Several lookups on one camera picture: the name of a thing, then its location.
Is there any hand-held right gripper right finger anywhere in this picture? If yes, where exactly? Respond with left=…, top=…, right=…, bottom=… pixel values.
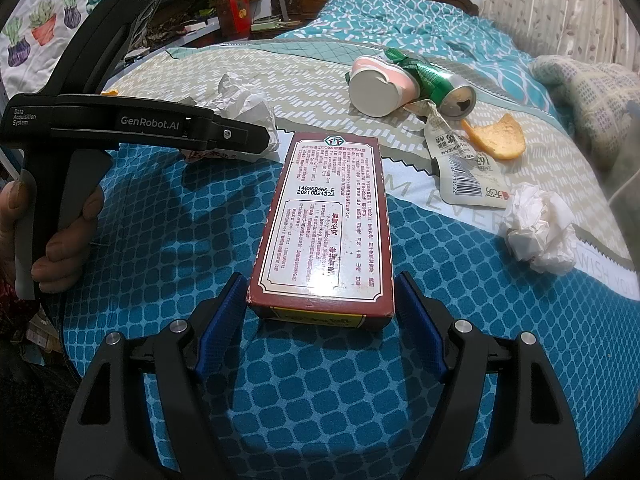
left=395, top=271, right=586, bottom=480

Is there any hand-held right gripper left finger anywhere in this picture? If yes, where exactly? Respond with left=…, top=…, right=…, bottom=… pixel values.
left=57, top=272, right=248, bottom=480

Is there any brown printed cardboard box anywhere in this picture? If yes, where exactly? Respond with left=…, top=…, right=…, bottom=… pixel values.
left=247, top=132, right=396, bottom=331

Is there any white red wrapper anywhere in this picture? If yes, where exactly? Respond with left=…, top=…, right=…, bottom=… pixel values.
left=185, top=72, right=281, bottom=163

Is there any white tissue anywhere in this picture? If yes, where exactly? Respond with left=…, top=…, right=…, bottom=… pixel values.
left=506, top=182, right=578, bottom=275

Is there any white sauce pouch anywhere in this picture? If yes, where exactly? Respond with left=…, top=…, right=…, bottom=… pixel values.
left=424, top=100, right=512, bottom=209

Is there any large orange peel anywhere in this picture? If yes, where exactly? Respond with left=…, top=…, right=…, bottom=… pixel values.
left=460, top=112, right=527, bottom=161

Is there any crushed green drink can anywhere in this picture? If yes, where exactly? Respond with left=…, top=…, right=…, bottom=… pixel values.
left=382, top=47, right=477, bottom=120

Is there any pink white paper cup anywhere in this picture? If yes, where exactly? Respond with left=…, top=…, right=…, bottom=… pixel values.
left=348, top=56, right=416, bottom=116

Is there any person's left hand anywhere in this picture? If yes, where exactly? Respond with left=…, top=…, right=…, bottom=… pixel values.
left=0, top=179, right=107, bottom=294

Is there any blue beige patterned bed cover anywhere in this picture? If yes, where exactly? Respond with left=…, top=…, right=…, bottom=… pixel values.
left=55, top=40, right=640, bottom=480

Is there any white plant print cloth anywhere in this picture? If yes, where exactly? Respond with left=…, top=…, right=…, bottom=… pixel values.
left=0, top=0, right=121, bottom=102

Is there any grey storage shelf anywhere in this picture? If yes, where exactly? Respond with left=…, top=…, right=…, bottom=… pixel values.
left=120, top=0, right=266, bottom=61

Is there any red gift box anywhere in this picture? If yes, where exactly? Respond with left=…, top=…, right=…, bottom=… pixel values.
left=223, top=0, right=251, bottom=33

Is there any pile of books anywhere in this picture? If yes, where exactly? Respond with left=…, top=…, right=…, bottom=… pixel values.
left=250, top=15, right=303, bottom=32

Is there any teal patterned duvet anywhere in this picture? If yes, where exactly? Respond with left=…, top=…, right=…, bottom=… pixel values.
left=275, top=0, right=543, bottom=92

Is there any patterned grey pillow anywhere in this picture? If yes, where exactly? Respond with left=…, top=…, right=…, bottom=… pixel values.
left=530, top=55, right=640, bottom=171

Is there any beige leaf print curtain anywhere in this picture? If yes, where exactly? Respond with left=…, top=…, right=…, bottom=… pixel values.
left=480, top=0, right=640, bottom=61

